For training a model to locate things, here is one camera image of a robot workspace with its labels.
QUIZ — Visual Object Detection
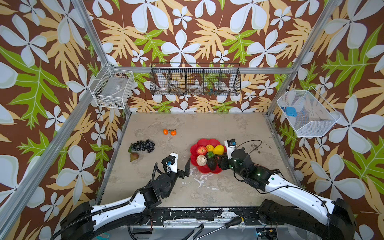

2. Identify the dark avocado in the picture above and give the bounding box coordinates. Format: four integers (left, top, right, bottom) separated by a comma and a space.
207, 158, 218, 172

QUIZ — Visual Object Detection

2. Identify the yellow lemon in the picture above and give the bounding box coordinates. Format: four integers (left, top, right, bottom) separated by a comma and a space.
213, 145, 225, 155

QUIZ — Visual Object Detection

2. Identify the white garlic bulb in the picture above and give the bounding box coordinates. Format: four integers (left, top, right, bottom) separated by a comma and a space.
197, 155, 208, 167

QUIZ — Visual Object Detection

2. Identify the small yellow orange fruit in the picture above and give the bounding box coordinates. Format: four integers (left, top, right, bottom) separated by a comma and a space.
206, 145, 215, 152

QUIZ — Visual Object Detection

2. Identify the red apple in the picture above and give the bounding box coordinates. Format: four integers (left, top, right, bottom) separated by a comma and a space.
196, 146, 207, 156

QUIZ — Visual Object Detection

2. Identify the red green fig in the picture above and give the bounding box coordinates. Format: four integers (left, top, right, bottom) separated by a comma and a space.
130, 153, 139, 162

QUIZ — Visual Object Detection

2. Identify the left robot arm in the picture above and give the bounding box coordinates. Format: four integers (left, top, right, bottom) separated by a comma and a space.
51, 154, 191, 240

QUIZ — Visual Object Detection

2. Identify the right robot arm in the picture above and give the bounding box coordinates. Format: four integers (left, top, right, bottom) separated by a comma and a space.
218, 149, 357, 240

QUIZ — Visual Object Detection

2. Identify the red flower-shaped fruit bowl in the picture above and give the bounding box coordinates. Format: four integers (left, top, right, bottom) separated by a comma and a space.
190, 139, 227, 174

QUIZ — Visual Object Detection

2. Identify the orange tangerine pair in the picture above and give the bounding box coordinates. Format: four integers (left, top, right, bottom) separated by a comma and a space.
163, 129, 177, 136

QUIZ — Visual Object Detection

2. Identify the black grape bunch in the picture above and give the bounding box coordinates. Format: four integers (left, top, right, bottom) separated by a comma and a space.
129, 139, 155, 153

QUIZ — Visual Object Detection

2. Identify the blue object in basket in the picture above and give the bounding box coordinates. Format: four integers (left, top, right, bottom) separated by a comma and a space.
284, 107, 298, 117

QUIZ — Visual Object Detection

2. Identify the white mesh basket right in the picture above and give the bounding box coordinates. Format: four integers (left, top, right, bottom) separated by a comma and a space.
277, 87, 342, 138

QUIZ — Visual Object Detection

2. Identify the aluminium rear crossbar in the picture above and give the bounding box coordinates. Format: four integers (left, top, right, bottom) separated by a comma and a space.
118, 65, 294, 75

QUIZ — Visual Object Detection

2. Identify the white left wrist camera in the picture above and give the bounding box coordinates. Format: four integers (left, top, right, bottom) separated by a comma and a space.
162, 153, 178, 174

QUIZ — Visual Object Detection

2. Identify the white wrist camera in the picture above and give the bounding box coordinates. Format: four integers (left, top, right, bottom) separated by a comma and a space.
162, 153, 178, 174
225, 139, 237, 160

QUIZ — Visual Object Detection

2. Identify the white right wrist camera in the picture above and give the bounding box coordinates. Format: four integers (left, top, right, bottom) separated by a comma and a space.
225, 139, 237, 160

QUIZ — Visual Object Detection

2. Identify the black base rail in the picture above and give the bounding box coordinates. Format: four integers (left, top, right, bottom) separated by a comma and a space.
144, 207, 262, 226

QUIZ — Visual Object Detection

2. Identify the black handled screwdriver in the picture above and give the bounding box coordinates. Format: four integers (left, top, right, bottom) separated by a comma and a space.
196, 216, 244, 240

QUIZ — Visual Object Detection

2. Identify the black pliers handle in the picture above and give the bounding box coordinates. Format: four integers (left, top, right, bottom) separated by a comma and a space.
182, 224, 204, 240

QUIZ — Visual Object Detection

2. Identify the black wire basket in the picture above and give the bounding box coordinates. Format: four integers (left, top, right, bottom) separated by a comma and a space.
149, 63, 242, 96

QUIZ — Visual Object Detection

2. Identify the aluminium frame post right rear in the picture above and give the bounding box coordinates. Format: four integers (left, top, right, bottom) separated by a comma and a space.
266, 0, 342, 116

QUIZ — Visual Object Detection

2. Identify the aluminium frame post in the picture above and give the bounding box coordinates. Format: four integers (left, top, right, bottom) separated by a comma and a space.
266, 0, 342, 116
72, 1, 132, 119

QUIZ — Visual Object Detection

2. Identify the white wire basket left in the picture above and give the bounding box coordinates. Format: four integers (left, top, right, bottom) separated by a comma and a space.
90, 64, 135, 109

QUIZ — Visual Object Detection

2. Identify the aluminium frame beam left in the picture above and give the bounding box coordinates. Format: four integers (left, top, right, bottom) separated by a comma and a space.
1, 92, 92, 240

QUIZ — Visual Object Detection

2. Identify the aluminium frame post left rear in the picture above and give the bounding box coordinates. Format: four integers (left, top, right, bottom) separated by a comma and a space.
72, 1, 132, 119

